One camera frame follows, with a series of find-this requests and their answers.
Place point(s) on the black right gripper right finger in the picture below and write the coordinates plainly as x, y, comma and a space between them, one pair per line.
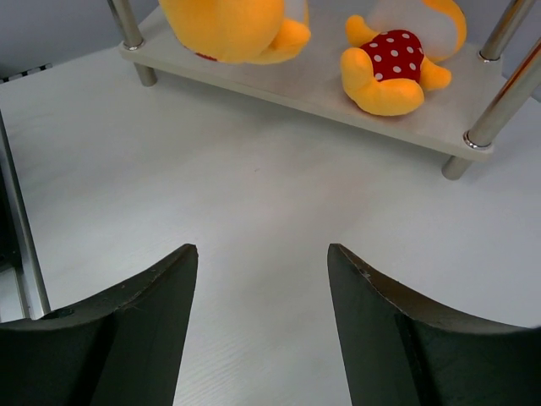
400, 347

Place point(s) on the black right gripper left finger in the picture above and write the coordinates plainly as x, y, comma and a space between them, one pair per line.
122, 346

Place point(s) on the yellow plush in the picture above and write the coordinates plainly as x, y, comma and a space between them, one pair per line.
260, 32
395, 51

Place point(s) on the yellow plush front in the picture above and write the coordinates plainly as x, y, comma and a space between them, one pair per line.
260, 32

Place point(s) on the white two-tier shelf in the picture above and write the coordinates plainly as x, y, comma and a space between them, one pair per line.
461, 121

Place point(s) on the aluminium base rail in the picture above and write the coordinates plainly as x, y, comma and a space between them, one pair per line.
19, 258

